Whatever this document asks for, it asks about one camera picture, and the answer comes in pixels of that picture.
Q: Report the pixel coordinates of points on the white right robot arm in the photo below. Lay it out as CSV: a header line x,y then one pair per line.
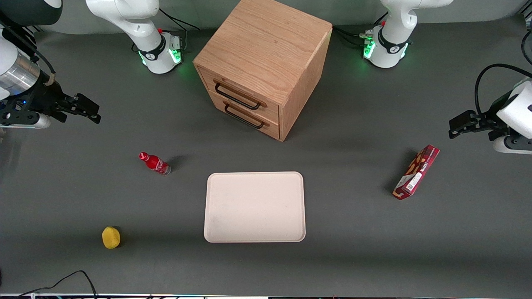
x,y
137,25

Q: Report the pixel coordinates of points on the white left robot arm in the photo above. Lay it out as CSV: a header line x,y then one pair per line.
x,y
395,29

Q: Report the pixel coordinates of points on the beige plastic tray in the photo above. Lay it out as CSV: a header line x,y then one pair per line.
x,y
254,207

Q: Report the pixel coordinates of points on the wooden drawer cabinet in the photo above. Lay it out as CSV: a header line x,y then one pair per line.
x,y
266,45

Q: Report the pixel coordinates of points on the red soda bottle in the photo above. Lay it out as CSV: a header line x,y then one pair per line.
x,y
156,163

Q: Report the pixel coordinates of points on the yellow lemon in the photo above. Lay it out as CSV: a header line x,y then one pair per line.
x,y
111,237

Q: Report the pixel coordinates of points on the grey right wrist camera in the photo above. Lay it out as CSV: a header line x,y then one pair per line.
x,y
33,121

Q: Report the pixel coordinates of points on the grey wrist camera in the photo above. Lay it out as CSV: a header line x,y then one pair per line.
x,y
513,145
33,121

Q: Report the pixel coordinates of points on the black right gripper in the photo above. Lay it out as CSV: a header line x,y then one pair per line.
x,y
46,96

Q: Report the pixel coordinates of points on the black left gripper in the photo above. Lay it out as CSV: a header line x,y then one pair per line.
x,y
491,117

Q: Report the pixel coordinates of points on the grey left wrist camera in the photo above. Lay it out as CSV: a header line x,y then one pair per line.
x,y
513,145

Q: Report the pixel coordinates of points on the red snack box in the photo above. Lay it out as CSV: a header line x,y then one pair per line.
x,y
417,172

